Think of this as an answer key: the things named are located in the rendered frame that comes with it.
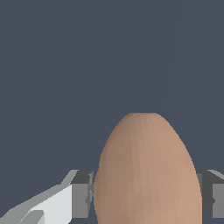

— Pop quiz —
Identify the tan egg-shaped object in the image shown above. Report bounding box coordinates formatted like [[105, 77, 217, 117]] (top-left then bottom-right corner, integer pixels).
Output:
[[93, 112, 204, 224]]

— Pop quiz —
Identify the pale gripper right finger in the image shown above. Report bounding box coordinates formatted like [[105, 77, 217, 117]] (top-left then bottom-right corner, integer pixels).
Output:
[[196, 169, 224, 220]]

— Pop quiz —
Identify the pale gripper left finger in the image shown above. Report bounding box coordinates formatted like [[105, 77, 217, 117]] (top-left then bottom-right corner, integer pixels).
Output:
[[0, 169, 95, 224]]

